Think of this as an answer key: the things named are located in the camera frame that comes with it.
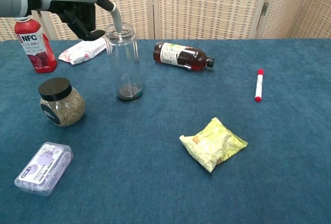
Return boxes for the spice jar black lid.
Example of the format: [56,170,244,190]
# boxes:
[38,77,86,128]

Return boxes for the white pink tissue packet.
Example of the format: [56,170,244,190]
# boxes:
[58,37,107,66]

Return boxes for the red NFC juice bottle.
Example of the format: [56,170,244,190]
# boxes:
[14,17,58,74]

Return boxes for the woven folding screen panel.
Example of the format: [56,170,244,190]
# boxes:
[260,0,320,39]
[291,0,331,39]
[38,0,157,40]
[152,0,273,40]
[0,17,49,41]

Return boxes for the clear glass jar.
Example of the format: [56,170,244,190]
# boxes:
[104,23,143,102]

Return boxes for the brown glass bottle with label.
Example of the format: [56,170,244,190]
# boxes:
[153,41,216,71]

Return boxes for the clear plastic box purple label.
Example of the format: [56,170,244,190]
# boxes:
[14,141,74,197]

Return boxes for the blue table cloth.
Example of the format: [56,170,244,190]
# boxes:
[0,37,331,224]

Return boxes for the yellow green snack bag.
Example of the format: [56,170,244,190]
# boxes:
[179,117,248,174]

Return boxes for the red white marker pen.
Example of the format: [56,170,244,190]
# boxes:
[254,68,265,103]

